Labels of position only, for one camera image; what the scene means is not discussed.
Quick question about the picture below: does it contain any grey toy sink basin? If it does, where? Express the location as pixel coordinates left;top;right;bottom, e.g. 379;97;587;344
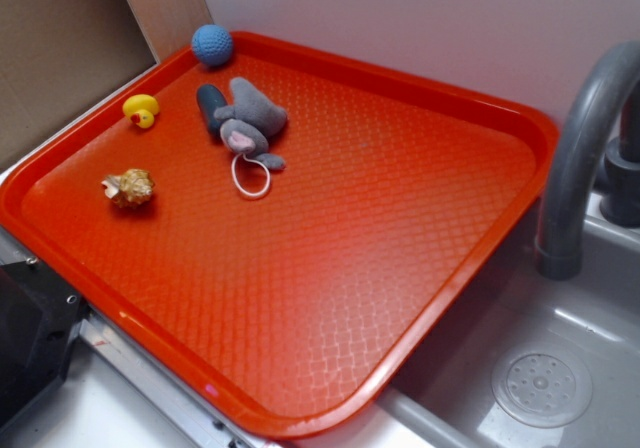
377;187;640;448

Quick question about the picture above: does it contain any dark teal cylinder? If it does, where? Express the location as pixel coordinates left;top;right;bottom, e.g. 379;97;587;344
196;84;227;138

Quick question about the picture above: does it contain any wooden board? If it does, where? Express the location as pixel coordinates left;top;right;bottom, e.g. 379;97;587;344
127;0;213;62

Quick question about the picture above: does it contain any grey plush elephant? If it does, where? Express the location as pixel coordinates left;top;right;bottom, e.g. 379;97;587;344
214;77;288;200

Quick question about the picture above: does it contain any yellow rubber duck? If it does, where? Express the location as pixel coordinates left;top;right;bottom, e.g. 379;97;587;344
122;94;160;129

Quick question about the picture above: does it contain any golden seashell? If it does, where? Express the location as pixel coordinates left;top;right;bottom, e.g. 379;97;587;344
101;168;155;208

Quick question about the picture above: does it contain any grey curved faucet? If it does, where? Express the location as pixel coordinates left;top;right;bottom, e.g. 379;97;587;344
534;40;639;280

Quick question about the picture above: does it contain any orange plastic tray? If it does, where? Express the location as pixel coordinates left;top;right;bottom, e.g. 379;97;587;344
1;32;558;440

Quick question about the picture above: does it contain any brown cardboard panel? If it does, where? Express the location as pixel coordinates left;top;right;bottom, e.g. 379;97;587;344
1;0;155;169

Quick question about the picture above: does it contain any blue dimpled ball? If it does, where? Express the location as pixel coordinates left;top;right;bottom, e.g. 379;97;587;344
191;24;234;67

